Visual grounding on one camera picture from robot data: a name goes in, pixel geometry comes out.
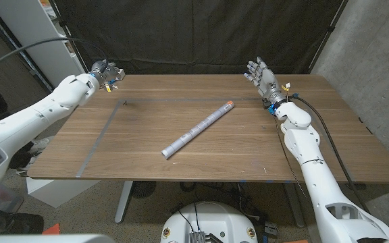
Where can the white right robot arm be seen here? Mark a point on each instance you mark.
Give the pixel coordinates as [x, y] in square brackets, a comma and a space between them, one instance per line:
[316, 182]

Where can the black backdrop stand pole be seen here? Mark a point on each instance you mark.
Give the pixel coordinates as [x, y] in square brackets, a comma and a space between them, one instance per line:
[329, 33]
[61, 23]

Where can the clear plastic bin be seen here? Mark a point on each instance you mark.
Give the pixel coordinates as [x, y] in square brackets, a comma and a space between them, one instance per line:
[8, 199]

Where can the white box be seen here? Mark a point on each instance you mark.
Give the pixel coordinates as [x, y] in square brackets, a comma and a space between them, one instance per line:
[59, 192]

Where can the white cabinet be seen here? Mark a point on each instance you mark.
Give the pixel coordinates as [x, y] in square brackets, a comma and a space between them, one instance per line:
[35, 23]

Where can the black round fan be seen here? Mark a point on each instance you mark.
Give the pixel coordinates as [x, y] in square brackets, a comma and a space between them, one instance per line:
[142, 189]

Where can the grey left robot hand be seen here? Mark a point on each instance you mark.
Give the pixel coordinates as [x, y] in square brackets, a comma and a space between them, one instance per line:
[106, 74]

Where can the orange flat object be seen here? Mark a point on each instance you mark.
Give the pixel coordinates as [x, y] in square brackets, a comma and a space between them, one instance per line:
[53, 230]

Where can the grey table leg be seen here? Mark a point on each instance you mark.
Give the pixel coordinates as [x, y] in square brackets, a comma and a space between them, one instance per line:
[294, 206]
[124, 202]

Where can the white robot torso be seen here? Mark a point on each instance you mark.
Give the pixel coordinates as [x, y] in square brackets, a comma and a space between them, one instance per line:
[211, 222]

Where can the grey power adapter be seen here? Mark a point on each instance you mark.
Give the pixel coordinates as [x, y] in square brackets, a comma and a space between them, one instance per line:
[271, 229]

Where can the black bag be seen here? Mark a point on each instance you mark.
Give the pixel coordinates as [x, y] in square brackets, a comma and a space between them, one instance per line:
[8, 222]

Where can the white wrapping paper roll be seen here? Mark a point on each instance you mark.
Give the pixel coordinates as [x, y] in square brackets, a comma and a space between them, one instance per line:
[198, 130]

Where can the black backdrop curtain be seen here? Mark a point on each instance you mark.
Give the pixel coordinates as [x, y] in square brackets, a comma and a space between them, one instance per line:
[198, 33]

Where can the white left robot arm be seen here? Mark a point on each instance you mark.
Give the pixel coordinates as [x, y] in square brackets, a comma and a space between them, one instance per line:
[29, 121]

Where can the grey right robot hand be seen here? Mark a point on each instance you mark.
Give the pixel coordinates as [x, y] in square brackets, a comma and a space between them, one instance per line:
[268, 84]

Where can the grey tape outline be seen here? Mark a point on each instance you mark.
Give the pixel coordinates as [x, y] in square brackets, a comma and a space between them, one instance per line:
[96, 143]

